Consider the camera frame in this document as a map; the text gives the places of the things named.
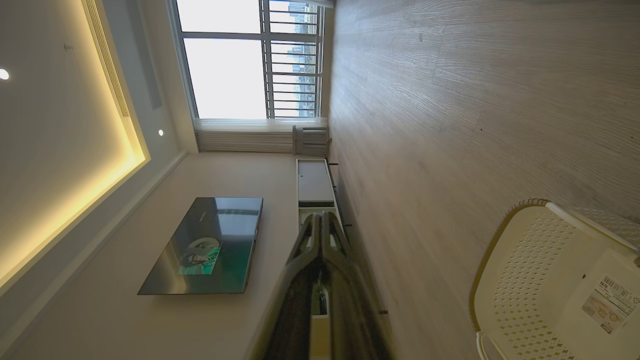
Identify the white label sticker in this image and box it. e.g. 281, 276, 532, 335
581, 274, 640, 335

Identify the wall-mounted flat television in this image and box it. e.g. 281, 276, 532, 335
137, 196, 264, 296

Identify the small grey side table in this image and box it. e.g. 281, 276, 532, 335
292, 125, 332, 158

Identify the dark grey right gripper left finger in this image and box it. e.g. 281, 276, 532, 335
247, 213, 321, 360

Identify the grey balcony window railing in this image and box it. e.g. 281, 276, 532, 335
260, 0, 326, 119

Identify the low cream TV cabinet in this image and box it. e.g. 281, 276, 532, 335
296, 158, 390, 316

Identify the beige curtain beside side table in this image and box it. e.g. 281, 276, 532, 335
194, 117, 329, 154

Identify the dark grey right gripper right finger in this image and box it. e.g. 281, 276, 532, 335
320, 212, 391, 360

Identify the cream plastic laundry basket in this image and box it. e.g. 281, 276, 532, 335
469, 198, 640, 360

